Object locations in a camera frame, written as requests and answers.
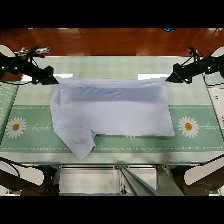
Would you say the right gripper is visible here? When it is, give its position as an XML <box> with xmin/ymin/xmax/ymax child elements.
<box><xmin>171</xmin><ymin>63</ymin><xmax>193</xmax><ymax>84</ymax></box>

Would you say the silver frame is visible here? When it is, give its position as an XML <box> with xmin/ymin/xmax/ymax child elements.
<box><xmin>0</xmin><ymin>162</ymin><xmax>224</xmax><ymax>197</ymax></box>

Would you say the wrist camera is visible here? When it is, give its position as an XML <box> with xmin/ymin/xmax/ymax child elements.
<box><xmin>15</xmin><ymin>46</ymin><xmax>51</xmax><ymax>58</ymax></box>
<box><xmin>187</xmin><ymin>46</ymin><xmax>205</xmax><ymax>63</ymax></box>

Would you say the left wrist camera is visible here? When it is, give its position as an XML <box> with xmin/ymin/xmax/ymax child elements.
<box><xmin>15</xmin><ymin>46</ymin><xmax>51</xmax><ymax>58</ymax></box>

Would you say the light blue shirt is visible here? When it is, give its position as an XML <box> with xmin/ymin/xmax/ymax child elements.
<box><xmin>49</xmin><ymin>76</ymin><xmax>176</xmax><ymax>162</ymax></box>

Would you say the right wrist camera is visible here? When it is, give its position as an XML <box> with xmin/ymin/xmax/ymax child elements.
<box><xmin>187</xmin><ymin>46</ymin><xmax>205</xmax><ymax>63</ymax></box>

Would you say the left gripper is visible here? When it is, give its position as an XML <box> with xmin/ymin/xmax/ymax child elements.
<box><xmin>32</xmin><ymin>65</ymin><xmax>56</xmax><ymax>84</ymax></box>

